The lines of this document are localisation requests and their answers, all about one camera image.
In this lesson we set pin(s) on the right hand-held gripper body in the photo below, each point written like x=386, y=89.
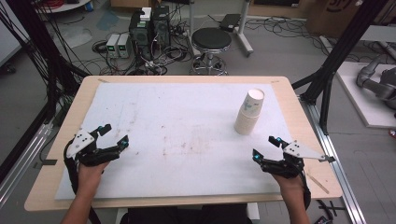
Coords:
x=300, y=151

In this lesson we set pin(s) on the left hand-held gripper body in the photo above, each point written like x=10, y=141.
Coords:
x=81, y=139

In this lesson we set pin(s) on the stack of white paper cups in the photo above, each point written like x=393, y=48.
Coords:
x=246, y=124

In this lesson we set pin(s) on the printed white paper cup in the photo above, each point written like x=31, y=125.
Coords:
x=253, y=102

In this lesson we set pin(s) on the person's right hand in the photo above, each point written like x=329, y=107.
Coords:
x=291, y=186

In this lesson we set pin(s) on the person's left hand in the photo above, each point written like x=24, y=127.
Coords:
x=90, y=177

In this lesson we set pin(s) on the thin wooden stick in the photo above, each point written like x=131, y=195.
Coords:
x=317, y=184

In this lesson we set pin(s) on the black tape strip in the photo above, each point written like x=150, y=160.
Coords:
x=46, y=162

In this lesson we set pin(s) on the white table mat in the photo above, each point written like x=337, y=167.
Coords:
x=186, y=124

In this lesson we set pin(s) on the white platform board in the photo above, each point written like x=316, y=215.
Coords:
x=361, y=99

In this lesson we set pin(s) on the white bench power supply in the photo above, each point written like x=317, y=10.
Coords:
x=124, y=46
x=112, y=45

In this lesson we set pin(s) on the person's dark clothing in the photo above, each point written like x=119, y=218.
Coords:
x=186, y=216

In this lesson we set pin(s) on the black computer tower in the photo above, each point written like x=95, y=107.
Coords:
x=161, y=28
x=140, y=35

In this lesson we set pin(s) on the white metal stand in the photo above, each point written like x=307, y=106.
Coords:
x=244, y=34

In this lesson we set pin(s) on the small white box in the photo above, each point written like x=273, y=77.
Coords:
x=145, y=14

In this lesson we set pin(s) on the black round stool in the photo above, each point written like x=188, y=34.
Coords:
x=211, y=39

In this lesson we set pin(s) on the flat black box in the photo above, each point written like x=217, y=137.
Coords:
x=229, y=22

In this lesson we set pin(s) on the cardboard box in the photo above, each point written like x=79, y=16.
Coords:
x=323, y=14

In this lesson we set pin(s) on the aluminium floor rail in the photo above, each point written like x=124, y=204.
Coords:
x=25, y=158
x=330, y=155

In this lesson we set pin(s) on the black metal frame post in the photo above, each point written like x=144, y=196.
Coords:
x=40, y=40
x=339, y=46

